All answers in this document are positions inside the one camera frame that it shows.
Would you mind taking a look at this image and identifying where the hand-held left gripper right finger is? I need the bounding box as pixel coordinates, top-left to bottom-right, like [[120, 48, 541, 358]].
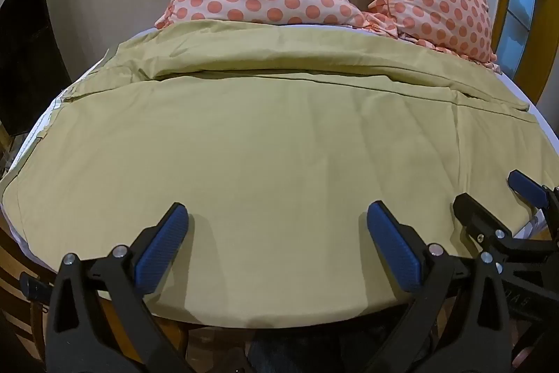
[[362, 200, 525, 373]]

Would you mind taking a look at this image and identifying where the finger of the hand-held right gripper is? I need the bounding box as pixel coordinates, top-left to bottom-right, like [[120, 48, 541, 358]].
[[507, 169, 559, 213], [453, 192, 527, 245]]

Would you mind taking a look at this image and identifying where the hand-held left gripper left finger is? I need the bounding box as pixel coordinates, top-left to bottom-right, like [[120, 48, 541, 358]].
[[49, 202, 195, 373]]

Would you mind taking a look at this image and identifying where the olive green blanket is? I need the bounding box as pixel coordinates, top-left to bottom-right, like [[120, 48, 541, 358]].
[[0, 19, 553, 330]]

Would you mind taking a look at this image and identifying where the white mattress sheet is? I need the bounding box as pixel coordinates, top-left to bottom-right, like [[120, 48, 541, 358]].
[[0, 28, 552, 245]]

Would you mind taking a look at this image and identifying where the wooden bed frame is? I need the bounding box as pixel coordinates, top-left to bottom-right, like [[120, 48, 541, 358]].
[[0, 220, 55, 360]]

